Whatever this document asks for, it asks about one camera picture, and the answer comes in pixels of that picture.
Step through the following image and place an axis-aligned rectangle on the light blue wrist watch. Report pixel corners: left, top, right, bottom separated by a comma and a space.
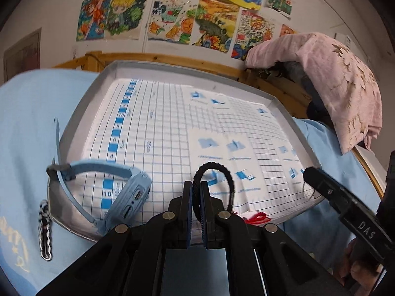
46, 117, 152, 236

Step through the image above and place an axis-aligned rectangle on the white wall plate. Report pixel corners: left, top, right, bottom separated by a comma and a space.
334, 33, 352, 47

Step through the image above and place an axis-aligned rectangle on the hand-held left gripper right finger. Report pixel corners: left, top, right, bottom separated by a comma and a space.
200, 181, 349, 296

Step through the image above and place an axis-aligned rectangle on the black white braided bracelet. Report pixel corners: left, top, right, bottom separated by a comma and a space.
39, 200, 54, 260

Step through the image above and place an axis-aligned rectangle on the wooden bed frame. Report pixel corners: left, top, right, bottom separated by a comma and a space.
52, 51, 388, 198

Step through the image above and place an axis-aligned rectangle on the group of colourful wall drawings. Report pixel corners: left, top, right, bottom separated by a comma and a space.
76, 0, 298, 60

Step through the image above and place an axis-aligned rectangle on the pink floral blanket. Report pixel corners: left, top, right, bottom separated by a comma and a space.
246, 32, 383, 155

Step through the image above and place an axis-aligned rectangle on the red string bracelet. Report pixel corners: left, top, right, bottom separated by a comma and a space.
233, 210, 272, 224

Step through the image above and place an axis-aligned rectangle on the silver tray with grid paper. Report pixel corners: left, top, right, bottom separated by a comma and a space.
48, 60, 323, 242

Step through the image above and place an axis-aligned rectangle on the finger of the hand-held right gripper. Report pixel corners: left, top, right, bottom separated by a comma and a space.
303, 167, 358, 219

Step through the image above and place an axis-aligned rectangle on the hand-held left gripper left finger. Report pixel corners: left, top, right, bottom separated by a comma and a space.
35, 180, 194, 296

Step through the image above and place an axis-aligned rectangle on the person's right hand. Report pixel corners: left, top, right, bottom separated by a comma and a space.
335, 239, 386, 287

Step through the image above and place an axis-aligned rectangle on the black hair tie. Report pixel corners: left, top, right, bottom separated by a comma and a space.
192, 161, 236, 222

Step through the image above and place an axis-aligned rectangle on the light blue bed sheet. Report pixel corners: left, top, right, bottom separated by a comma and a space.
0, 68, 386, 296

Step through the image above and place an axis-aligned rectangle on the brown door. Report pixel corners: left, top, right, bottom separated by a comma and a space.
3, 28, 42, 81

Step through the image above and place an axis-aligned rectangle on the dark grey cloth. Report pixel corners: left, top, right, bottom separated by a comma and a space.
256, 61, 334, 127

